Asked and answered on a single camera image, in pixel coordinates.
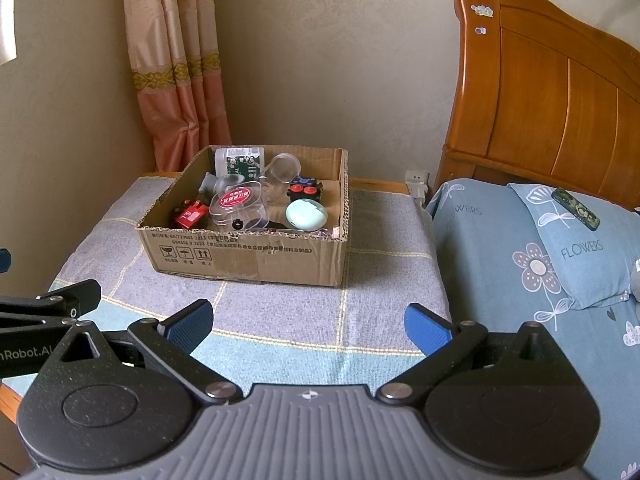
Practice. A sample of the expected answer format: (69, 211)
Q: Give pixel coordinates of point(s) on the pink beige curtain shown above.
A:
(170, 60)

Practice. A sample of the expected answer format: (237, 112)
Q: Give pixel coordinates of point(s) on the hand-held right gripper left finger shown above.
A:
(187, 322)

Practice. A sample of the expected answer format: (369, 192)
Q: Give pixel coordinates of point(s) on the wooden headboard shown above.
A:
(540, 110)

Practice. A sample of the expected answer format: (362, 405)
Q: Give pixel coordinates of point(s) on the white frosted plastic box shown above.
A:
(240, 159)

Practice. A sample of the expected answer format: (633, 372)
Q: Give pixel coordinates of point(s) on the teal egg-shaped case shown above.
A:
(305, 214)

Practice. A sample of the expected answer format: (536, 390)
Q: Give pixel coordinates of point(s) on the red toy train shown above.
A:
(190, 215)

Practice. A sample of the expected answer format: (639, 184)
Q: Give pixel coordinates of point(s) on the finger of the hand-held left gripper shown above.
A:
(75, 297)
(4, 260)

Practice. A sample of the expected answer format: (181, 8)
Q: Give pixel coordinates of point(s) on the white wall socket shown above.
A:
(417, 185)

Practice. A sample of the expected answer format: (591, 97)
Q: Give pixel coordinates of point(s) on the large white headboard sticker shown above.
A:
(483, 10)

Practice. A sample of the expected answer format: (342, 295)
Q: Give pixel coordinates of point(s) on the blue floral pillow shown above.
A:
(580, 260)

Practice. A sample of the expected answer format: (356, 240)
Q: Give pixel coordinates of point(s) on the black toy car red wheels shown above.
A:
(305, 190)

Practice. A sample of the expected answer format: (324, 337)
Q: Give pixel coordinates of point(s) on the blue floral bed sheet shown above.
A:
(490, 270)

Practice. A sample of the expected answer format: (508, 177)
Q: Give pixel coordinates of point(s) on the brown cardboard box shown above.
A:
(240, 257)

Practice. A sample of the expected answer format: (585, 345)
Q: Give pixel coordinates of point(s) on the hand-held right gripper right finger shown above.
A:
(427, 327)

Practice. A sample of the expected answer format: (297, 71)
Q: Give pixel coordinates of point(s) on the green camouflage case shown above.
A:
(575, 209)

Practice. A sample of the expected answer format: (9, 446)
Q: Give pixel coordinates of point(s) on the grey plush toy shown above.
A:
(635, 282)

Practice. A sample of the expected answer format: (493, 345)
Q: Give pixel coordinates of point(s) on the clear round red-label container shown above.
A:
(237, 205)

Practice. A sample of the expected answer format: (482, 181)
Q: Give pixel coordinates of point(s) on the clear frosted plastic jar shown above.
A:
(282, 170)

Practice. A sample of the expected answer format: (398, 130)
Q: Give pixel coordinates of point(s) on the grey cat figure toy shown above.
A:
(210, 185)

